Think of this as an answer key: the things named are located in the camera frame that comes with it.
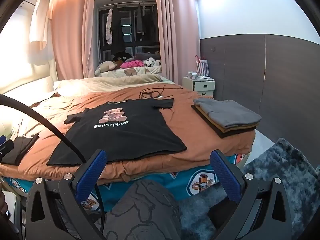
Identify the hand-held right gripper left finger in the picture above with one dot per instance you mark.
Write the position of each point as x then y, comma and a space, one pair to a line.
91, 177

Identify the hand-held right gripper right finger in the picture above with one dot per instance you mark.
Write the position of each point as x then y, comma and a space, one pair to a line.
225, 177

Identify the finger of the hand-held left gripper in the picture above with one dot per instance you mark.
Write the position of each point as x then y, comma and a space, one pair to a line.
7, 147

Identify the black bear print t-shirt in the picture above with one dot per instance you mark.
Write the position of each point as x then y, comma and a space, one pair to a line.
120, 135

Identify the dark clothes pile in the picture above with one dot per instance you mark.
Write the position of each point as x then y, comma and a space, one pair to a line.
22, 145

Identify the stack of folded clothes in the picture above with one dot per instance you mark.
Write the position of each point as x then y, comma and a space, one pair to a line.
225, 134

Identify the white pillow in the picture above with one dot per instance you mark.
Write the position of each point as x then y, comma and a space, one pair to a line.
10, 120

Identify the blue patterned bed sheet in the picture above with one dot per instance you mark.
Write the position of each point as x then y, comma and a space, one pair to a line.
185, 180

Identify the brown blanket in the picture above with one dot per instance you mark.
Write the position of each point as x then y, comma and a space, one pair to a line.
190, 135

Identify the brown folded garment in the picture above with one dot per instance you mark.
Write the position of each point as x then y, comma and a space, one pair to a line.
212, 121

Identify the grey fluffy rug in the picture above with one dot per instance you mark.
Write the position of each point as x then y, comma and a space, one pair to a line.
282, 170

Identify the dark grey printed garment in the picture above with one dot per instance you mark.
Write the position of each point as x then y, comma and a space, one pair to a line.
142, 210

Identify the grey folded garment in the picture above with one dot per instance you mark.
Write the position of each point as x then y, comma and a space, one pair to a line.
230, 112

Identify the beige padded headboard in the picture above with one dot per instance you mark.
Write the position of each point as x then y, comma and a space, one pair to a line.
30, 85

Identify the beige blanket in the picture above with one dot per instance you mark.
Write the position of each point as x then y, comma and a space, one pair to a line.
112, 85

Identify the striped gift bag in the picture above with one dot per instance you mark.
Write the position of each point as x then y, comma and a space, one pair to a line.
203, 67

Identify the beige plush toy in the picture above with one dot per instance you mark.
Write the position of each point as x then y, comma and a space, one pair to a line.
106, 66

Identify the bear print pillow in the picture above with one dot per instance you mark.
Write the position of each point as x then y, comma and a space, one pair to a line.
130, 72

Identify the pink cloth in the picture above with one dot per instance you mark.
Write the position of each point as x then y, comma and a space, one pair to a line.
132, 64

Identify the white hanging garment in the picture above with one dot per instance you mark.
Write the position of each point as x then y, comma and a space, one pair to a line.
37, 30

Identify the black plush bear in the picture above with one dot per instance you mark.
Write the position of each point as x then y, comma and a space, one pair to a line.
122, 56

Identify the pink curtain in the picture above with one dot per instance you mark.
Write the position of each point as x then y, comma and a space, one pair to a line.
70, 37
180, 30

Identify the black and white plush toy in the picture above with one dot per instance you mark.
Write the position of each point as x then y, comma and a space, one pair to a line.
151, 62

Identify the grey cushion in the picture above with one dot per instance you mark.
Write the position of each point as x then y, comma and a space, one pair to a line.
146, 55

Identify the black hanging garment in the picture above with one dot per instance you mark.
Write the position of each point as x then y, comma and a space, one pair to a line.
117, 30

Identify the floral hanging garment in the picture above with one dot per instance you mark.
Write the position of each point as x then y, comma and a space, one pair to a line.
108, 25

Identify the dark grey hanging garment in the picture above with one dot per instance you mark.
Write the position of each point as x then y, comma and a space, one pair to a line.
139, 20

